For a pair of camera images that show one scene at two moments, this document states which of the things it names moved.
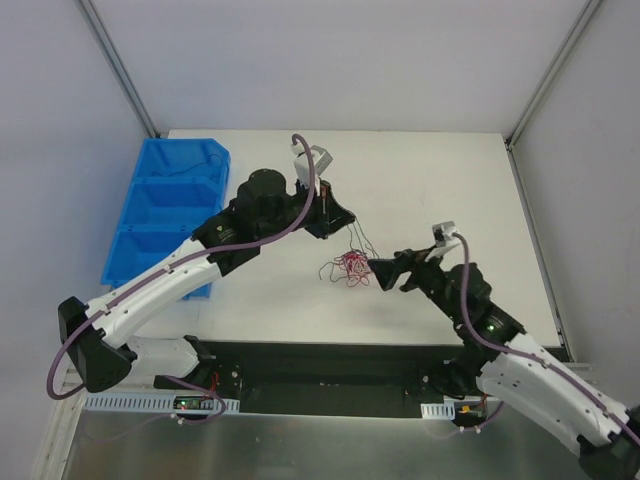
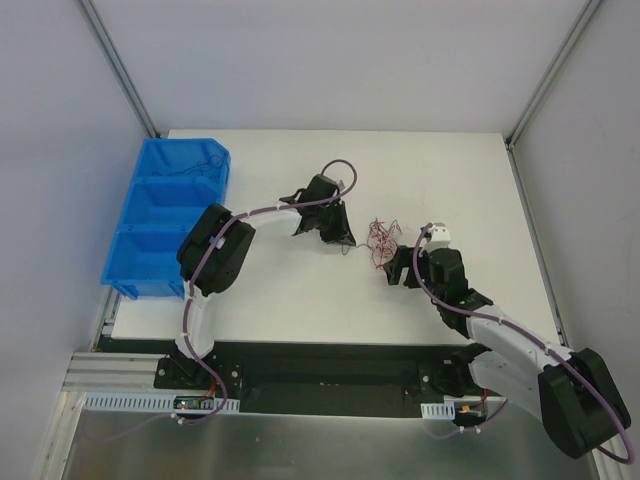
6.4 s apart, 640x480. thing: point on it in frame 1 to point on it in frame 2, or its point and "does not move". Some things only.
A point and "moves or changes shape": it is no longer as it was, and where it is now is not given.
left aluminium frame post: [118, 67] does not move
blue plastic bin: [176, 183] does not move
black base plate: [323, 378] does not move
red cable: [356, 266] to [384, 241]
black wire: [357, 267] to [381, 242]
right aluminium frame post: [587, 12] does not move
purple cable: [366, 236] moves or changes shape
